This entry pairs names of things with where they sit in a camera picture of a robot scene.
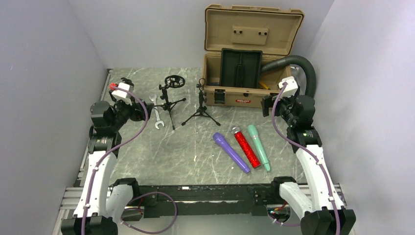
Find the black corrugated hose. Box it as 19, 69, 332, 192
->
260, 55, 317, 98

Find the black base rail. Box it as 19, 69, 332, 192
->
127, 184, 284, 218

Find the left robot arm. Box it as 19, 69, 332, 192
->
60, 100, 154, 235

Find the black round base stand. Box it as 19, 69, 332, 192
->
121, 77, 134, 87

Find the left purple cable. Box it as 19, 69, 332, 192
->
80, 87, 178, 235

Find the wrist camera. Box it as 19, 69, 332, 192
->
110, 82, 134, 105
278, 76, 299, 97

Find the purple microphone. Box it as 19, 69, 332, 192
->
212, 133, 250, 173

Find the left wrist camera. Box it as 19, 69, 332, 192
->
110, 82, 134, 105

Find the yellow tool in case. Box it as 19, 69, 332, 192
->
258, 81, 270, 90

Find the small black tripod stand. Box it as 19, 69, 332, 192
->
181, 78, 221, 126

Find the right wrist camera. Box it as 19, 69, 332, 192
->
278, 76, 299, 97

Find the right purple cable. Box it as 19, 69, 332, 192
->
272, 82, 341, 235

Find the black tray insert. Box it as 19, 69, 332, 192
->
219, 48, 262, 89

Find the purple cable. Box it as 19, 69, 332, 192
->
272, 82, 341, 235
80, 87, 178, 235

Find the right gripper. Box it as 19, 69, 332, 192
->
261, 92, 299, 126

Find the teal microphone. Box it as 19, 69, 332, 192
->
247, 124, 271, 172

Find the tan plastic case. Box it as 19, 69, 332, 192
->
203, 4, 305, 108

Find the black shock mount tripod stand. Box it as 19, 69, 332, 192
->
157, 75, 186, 130

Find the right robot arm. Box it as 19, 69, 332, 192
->
261, 95, 356, 235

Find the silver wrench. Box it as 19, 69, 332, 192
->
149, 94, 165, 130

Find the red glitter microphone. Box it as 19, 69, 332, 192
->
230, 124, 261, 168

